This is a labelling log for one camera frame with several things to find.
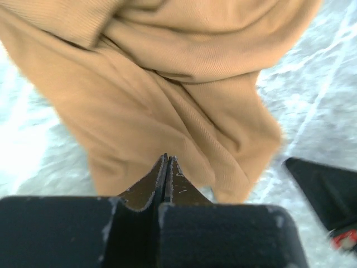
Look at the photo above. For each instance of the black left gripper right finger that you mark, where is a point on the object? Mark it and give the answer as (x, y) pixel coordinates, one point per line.
(179, 190)

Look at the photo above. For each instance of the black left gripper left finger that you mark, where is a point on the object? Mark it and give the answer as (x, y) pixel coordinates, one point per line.
(141, 195)

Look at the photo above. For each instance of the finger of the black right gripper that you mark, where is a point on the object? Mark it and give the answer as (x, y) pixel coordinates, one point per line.
(331, 191)

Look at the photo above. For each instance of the orange garment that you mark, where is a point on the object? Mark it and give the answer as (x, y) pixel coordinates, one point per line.
(133, 80)

